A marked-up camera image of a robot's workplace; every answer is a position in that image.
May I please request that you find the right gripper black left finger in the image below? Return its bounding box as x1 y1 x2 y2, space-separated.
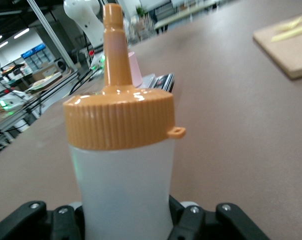
0 200 86 240

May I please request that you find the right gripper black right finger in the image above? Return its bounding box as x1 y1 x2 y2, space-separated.
165 194 268 240

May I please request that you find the clear squeeze bottle orange cap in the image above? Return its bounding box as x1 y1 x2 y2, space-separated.
62 3 186 240

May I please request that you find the pink plastic cup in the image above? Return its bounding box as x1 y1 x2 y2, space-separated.
127 50 144 88

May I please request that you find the brown table cover sheet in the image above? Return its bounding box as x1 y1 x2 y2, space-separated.
0 9 302 240

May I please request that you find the silver digital kitchen scale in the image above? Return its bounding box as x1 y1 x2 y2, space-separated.
140 72 176 94

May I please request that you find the blue topped display fridge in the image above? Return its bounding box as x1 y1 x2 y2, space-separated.
20 42 47 67

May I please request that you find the yellow plastic knife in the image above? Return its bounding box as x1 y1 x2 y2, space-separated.
270 23 302 43

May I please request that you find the background long table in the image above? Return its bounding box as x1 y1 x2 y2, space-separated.
153 0 219 33

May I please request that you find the yellow plastic fork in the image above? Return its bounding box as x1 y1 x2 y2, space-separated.
275 12 302 32

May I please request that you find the black cable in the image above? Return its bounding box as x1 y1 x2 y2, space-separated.
67 67 97 97

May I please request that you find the aluminium frame post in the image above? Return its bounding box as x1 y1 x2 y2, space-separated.
28 0 78 73

